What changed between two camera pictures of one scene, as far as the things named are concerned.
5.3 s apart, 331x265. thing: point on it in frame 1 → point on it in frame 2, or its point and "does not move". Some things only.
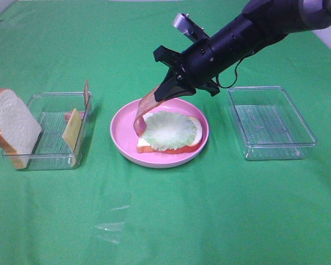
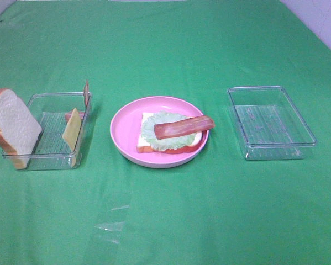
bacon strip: x=68 y=115 does not move
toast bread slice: x=143 y=146 does not move
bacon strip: x=147 y=102 → x=174 y=128
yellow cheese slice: x=71 y=134 does not move
